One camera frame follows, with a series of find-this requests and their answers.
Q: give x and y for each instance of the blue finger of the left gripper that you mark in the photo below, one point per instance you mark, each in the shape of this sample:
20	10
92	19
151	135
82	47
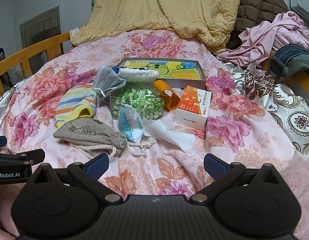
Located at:
3	141

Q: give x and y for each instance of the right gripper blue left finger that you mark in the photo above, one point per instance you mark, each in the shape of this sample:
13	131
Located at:
87	175

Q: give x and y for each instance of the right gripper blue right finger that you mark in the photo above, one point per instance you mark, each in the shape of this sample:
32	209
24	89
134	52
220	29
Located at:
225	175

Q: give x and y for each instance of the grey drawstring pouch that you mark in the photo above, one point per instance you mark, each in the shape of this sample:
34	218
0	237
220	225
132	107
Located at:
87	134

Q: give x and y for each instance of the packaged blue face mask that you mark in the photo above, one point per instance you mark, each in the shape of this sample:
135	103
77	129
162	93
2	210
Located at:
130	122

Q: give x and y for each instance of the striped pastel sock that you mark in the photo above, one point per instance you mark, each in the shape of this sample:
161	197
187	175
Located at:
79	101

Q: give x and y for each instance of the white cloth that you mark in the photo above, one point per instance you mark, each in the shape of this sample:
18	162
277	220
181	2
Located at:
158	130
137	75

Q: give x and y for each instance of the grey face mask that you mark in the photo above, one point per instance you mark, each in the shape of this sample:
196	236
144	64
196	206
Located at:
105	83

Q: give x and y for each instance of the orange white medicine box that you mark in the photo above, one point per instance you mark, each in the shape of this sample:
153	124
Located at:
193	107

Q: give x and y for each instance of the black crate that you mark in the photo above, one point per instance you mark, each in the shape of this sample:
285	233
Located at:
4	76

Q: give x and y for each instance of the brocade patterned bedspread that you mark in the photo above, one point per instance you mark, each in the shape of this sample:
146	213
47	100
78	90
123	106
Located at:
290	111

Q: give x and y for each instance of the jar of green paper stars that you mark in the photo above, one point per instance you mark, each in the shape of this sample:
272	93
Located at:
144	98

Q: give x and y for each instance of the cartoon picture box tray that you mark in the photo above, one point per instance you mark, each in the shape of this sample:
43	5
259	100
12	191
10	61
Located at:
177	73

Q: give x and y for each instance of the white folded cloth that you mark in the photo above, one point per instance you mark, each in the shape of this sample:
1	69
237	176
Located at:
137	75

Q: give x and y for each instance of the grey door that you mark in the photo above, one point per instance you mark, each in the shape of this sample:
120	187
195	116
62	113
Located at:
37	29

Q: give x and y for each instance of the pink garment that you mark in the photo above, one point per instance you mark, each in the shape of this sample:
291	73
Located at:
258	42

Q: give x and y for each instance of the blue denim jeans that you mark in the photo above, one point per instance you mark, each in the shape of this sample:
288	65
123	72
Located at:
289	60

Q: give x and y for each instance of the yellow quilted blanket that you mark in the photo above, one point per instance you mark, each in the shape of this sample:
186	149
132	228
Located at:
210	21

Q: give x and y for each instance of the brown quilted jacket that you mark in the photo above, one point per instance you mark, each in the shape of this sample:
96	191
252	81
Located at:
250	14

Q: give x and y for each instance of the wooden bed rail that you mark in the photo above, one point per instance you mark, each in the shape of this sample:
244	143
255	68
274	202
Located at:
51	46

